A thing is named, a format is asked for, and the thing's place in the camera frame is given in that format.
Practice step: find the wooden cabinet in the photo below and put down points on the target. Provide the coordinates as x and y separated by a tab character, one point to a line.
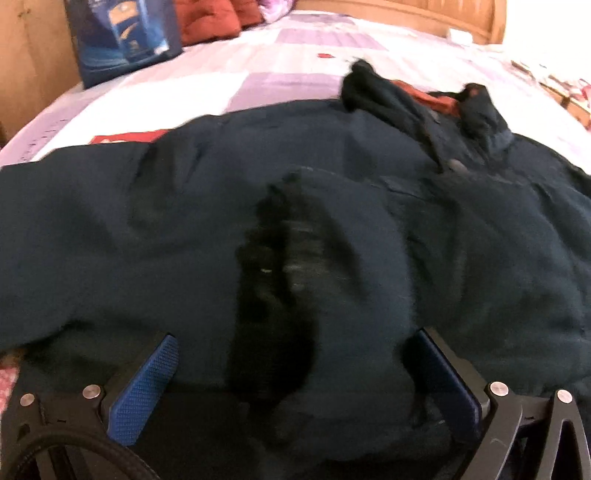
32	60

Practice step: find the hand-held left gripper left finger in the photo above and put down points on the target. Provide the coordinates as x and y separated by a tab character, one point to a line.
145	385

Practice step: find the cardboard box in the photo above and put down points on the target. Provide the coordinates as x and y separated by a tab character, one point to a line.
569	99

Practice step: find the dark navy jacket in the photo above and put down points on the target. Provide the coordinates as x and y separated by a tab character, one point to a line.
138	230

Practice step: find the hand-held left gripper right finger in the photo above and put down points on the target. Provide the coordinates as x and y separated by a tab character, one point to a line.
445	383

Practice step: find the red padded cloth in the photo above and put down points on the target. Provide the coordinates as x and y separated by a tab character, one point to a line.
207	18

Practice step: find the blue printed box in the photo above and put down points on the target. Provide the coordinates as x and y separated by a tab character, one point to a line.
120	37

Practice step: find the wooden headboard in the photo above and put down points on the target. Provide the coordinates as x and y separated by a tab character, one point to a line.
415	11

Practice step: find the purple patchwork bed quilt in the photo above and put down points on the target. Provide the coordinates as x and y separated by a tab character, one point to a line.
277	60

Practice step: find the purple floral cloth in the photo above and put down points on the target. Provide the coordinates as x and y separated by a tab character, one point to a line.
277	8

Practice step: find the small white box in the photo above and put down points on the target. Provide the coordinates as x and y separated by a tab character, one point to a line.
460	36

